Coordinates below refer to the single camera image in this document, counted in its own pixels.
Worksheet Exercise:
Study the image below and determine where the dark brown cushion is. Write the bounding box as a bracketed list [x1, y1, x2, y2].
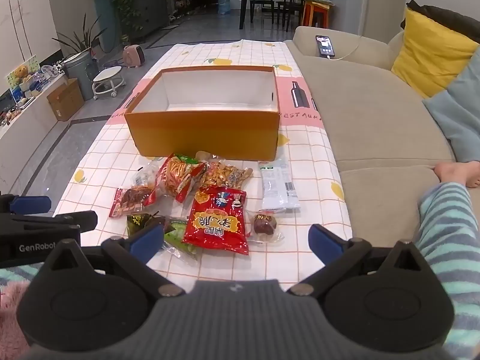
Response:
[400, 0, 480, 44]

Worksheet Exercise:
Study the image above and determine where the dark snack packet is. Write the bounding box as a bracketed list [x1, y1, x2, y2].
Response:
[126, 212, 167, 239]

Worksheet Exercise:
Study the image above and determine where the orange stool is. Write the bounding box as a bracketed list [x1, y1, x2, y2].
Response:
[300, 0, 331, 29]

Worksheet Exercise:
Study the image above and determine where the white charging cable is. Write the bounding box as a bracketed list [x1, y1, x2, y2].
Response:
[328, 35, 363, 61]

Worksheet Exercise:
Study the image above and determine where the yellow cushion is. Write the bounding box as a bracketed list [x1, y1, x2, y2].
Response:
[391, 7, 480, 99]

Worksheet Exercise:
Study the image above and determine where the person's left leg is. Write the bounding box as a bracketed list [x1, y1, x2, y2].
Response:
[0, 264, 42, 287]

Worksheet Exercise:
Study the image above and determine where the clear brown cracker packet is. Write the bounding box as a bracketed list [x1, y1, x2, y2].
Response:
[195, 151, 254, 192]

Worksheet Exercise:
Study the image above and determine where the pink fluffy cloth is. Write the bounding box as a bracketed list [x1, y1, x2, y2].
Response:
[0, 281, 36, 346]

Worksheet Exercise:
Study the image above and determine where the pink space heater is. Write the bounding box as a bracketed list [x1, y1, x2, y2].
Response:
[123, 44, 146, 69]

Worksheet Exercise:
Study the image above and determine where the light blue cushion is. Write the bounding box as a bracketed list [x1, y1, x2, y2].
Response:
[422, 50, 480, 164]

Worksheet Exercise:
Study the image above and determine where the white rolling stool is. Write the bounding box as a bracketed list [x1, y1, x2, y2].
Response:
[92, 66, 125, 101]

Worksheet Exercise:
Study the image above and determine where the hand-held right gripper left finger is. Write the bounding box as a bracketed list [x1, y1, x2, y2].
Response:
[45, 223, 186, 297]

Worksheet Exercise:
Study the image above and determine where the brown cardboard carton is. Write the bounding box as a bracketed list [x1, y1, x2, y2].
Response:
[47, 78, 85, 122]

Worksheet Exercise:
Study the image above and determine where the round dark red snack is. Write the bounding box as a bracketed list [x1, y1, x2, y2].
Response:
[249, 212, 284, 244]

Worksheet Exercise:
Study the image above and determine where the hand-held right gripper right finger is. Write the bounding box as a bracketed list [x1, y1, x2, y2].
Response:
[287, 223, 432, 297]

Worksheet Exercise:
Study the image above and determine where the orange cardboard box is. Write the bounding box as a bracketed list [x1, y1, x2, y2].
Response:
[124, 65, 281, 162]

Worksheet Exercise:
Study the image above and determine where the grey drawer cabinet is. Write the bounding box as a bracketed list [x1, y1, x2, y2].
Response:
[129, 0, 171, 44]

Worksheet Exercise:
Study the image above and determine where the red potato stick packet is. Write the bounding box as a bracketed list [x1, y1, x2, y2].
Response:
[155, 153, 208, 204]

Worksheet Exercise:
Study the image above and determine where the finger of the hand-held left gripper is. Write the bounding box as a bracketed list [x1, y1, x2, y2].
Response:
[0, 194, 52, 215]
[0, 211, 98, 235]

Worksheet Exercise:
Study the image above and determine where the person's leg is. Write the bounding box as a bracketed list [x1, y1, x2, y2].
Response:
[416, 182, 480, 349]
[0, 264, 42, 287]

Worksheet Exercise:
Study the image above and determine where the row of shoes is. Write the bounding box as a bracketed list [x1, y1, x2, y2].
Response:
[167, 5, 196, 21]

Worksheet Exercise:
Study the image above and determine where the teddy bear picture board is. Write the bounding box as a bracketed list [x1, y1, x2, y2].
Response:
[7, 55, 40, 94]

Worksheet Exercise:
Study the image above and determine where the chequered lemon print tablecloth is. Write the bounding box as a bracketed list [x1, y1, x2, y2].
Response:
[52, 39, 353, 293]

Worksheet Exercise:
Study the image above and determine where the long leaf potted plant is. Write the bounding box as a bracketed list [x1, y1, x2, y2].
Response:
[52, 13, 107, 61]

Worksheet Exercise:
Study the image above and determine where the person's bare foot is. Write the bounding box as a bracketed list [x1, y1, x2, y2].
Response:
[434, 160, 480, 189]

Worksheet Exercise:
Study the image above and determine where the black smartphone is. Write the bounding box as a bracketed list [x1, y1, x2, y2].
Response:
[315, 35, 335, 59]

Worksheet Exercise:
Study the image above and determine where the dark dining chair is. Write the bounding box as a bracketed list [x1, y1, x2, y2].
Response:
[275, 0, 305, 32]
[250, 0, 275, 14]

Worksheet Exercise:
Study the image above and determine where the grey trash can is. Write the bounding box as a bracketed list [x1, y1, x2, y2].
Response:
[62, 50, 99, 101]

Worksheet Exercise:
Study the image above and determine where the long white snack packet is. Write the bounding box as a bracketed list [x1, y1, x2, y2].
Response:
[257, 159, 302, 212]

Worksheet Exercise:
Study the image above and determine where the large red snack packet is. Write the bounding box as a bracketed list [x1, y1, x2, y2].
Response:
[182, 185, 250, 256]

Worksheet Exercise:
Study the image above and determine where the person's right leg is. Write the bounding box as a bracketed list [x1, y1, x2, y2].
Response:
[416, 182, 480, 349]

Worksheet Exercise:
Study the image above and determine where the green snack packet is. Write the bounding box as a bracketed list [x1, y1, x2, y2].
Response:
[163, 217, 203, 263]

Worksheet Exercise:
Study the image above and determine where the white low console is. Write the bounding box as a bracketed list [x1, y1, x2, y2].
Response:
[0, 73, 72, 199]

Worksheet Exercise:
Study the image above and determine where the beige sofa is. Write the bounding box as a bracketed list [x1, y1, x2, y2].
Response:
[283, 26, 480, 263]

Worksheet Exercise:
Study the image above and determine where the red meat snack packet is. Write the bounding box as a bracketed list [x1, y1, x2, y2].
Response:
[109, 185, 156, 219]

